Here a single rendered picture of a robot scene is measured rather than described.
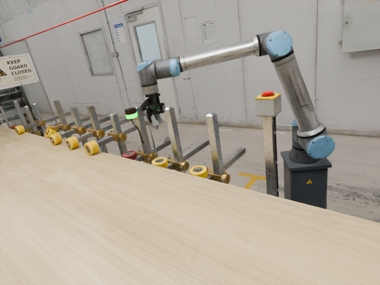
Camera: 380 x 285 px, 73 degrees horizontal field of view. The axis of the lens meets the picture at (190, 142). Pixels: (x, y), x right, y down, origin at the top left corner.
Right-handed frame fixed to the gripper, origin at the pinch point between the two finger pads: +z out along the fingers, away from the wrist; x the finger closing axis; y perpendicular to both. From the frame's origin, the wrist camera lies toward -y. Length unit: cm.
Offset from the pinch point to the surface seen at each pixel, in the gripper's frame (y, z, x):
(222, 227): 72, 11, -44
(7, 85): -230, -30, -2
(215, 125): 48.6, -7.8, -8.5
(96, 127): -51, 2, -9
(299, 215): 90, 11, -28
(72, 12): -476, -140, 240
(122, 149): -26.4, 14.2, -9.0
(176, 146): 23.4, 4.9, -9.6
